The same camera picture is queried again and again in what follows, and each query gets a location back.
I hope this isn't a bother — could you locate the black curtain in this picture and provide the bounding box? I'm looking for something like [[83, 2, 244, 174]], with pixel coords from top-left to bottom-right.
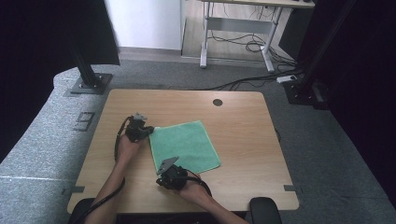
[[297, 0, 396, 208], [0, 0, 121, 164]]

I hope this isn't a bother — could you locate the black computer case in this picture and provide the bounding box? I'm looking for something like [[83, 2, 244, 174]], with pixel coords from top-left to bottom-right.
[[277, 7, 316, 61]]

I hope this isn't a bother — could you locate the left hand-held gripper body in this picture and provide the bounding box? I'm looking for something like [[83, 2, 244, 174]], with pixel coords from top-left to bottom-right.
[[124, 113, 149, 144]]

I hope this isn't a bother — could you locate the person's left hand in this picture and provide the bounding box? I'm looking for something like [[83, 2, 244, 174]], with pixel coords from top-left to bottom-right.
[[115, 133, 149, 166]]

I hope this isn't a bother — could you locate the black metal stand with base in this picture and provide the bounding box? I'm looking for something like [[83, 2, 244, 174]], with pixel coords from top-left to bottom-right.
[[282, 0, 358, 110], [68, 40, 113, 95]]

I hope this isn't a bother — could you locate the tangle of thin black cables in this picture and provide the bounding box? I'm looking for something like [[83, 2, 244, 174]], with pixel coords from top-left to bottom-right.
[[207, 6, 298, 68]]

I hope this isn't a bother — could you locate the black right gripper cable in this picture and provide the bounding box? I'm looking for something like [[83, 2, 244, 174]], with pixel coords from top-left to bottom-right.
[[186, 169, 213, 198]]

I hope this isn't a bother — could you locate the thick black floor cable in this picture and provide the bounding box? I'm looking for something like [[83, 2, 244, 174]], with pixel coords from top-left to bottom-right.
[[199, 69, 305, 91]]

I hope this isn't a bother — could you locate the green microfibre cloth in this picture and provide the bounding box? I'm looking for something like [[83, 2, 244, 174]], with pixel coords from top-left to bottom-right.
[[148, 119, 222, 175]]

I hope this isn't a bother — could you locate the grey tape strip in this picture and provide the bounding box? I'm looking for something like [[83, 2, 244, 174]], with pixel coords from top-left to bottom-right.
[[61, 185, 86, 197]]

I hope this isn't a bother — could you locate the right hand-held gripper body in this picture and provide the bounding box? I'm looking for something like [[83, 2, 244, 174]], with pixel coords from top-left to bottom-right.
[[156, 156, 190, 191]]

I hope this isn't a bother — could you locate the white frame desk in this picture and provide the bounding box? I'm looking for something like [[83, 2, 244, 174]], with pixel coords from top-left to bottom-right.
[[199, 0, 316, 74]]

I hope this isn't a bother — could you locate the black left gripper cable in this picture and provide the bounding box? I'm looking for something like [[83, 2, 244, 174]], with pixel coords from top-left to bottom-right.
[[69, 116, 134, 224]]

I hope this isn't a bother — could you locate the white partition panel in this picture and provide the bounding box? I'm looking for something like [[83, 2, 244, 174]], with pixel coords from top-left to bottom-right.
[[104, 0, 188, 51]]

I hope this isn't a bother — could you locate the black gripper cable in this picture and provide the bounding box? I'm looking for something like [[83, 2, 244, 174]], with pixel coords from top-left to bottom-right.
[[69, 116, 134, 224], [186, 169, 213, 198]]

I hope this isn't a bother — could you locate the person's right hand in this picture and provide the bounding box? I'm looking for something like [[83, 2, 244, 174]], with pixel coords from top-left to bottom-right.
[[176, 172, 213, 203]]

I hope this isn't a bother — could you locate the white power strip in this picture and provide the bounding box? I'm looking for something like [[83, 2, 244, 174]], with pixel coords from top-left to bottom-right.
[[276, 74, 299, 84]]

